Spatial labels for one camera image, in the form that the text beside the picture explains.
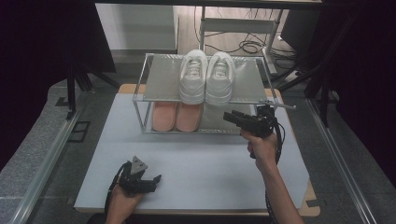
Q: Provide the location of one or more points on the metal floor rail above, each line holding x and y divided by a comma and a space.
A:
46, 168
339, 168

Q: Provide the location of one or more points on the white sneaker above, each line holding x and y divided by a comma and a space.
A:
219, 91
193, 90

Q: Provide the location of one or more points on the person's left hand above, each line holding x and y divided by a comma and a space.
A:
120, 205

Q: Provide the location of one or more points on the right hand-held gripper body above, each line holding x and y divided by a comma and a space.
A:
260, 126

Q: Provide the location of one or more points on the wooden table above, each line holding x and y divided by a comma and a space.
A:
127, 88

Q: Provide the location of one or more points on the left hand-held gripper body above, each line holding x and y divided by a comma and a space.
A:
130, 182

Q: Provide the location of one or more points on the dark box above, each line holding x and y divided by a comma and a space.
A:
300, 31

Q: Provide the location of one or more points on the person's right hand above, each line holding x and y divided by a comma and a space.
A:
263, 151

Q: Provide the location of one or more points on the white cabinet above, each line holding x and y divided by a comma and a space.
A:
137, 28

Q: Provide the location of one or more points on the metal shoe rack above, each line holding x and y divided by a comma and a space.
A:
162, 81

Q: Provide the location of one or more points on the pale table cover sheet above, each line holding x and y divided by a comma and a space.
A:
193, 168

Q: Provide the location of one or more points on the white desk frame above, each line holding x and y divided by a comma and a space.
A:
236, 25

